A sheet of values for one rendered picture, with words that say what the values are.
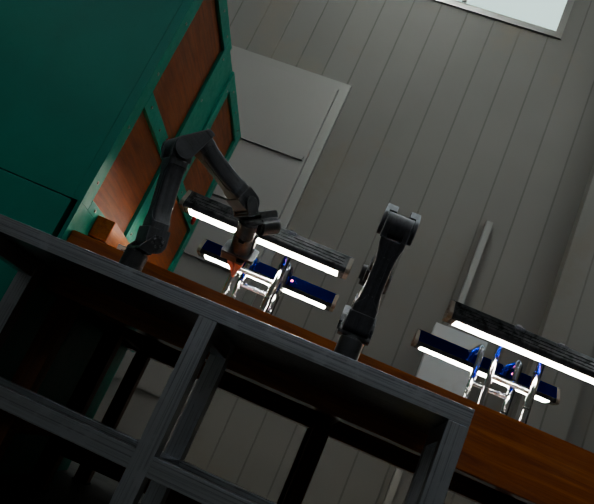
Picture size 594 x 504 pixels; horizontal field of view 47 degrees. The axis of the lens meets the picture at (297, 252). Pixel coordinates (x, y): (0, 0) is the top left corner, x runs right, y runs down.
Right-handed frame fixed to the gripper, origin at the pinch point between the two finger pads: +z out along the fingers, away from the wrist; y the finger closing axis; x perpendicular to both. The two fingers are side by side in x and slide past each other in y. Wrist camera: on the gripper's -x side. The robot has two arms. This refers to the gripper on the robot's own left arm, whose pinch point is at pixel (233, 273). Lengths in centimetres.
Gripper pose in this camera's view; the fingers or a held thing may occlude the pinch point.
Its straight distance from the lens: 208.9
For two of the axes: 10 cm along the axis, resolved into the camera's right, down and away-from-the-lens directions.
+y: -9.2, -3.9, 0.8
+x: -2.8, 4.9, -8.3
